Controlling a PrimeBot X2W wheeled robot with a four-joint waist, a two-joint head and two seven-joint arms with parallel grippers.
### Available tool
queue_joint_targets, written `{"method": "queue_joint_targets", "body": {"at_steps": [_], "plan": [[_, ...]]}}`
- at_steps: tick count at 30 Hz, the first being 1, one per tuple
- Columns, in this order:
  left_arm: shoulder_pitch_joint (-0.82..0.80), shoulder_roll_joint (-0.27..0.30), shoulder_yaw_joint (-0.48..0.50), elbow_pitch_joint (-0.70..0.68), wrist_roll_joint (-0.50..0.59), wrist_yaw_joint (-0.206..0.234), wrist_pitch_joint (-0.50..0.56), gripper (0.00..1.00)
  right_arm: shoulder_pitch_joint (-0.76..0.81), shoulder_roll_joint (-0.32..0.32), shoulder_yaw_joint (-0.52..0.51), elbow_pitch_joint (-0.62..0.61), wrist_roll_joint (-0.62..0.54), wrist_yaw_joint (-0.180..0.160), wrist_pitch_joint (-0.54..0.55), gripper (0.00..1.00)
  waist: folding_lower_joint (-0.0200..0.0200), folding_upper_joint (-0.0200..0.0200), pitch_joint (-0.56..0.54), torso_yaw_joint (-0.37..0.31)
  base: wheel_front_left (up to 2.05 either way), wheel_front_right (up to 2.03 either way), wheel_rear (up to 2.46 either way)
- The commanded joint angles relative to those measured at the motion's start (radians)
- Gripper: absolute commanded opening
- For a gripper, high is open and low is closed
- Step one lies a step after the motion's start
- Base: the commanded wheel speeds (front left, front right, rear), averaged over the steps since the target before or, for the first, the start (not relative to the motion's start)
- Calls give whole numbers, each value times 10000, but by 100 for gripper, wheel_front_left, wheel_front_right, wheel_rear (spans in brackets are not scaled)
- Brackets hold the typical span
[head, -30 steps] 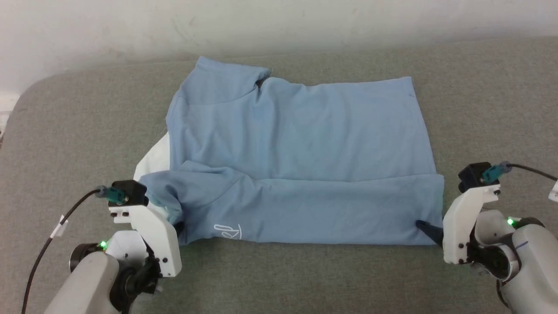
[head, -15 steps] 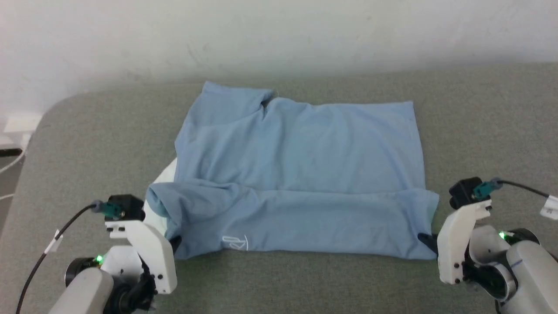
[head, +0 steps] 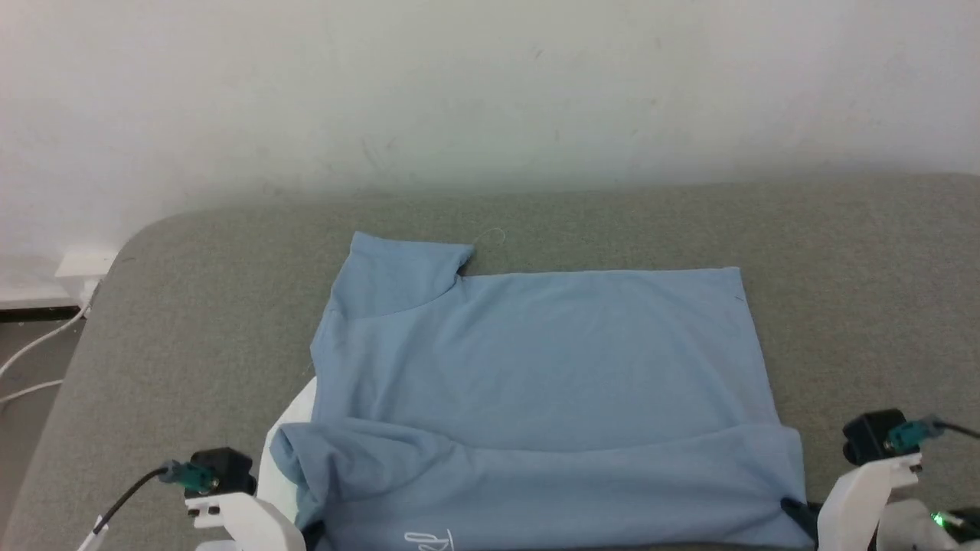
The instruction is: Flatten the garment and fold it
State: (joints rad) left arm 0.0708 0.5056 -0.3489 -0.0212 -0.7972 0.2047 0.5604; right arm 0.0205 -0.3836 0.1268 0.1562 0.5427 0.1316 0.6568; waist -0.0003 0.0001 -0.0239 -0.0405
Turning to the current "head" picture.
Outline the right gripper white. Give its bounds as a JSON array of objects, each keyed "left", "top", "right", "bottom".
[{"left": 779, "top": 453, "right": 924, "bottom": 551}]

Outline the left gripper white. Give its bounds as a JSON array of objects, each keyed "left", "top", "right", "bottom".
[{"left": 186, "top": 491, "right": 328, "bottom": 551}]

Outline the light blue t-shirt garment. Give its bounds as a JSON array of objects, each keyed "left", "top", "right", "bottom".
[{"left": 259, "top": 227, "right": 817, "bottom": 551}]

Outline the grey fabric sofa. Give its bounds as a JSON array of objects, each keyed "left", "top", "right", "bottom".
[{"left": 0, "top": 174, "right": 980, "bottom": 551}]

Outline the black baseboard strip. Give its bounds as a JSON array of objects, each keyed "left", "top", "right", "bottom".
[{"left": 0, "top": 305, "right": 83, "bottom": 321}]

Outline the right black cable teal plug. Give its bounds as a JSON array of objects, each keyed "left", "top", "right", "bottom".
[{"left": 887, "top": 415, "right": 980, "bottom": 454}]

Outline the black cable teal plug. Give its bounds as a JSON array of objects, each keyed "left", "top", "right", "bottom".
[
  {"left": 887, "top": 415, "right": 980, "bottom": 454},
  {"left": 75, "top": 459, "right": 217, "bottom": 551}
]

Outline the left black cable teal plug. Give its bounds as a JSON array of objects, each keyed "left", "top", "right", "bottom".
[{"left": 75, "top": 459, "right": 217, "bottom": 551}]

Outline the short white floor cable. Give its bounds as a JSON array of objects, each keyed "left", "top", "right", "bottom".
[{"left": 0, "top": 379, "right": 64, "bottom": 405}]

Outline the long white floor cable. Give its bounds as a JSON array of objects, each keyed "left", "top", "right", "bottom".
[{"left": 0, "top": 280, "right": 100, "bottom": 377}]

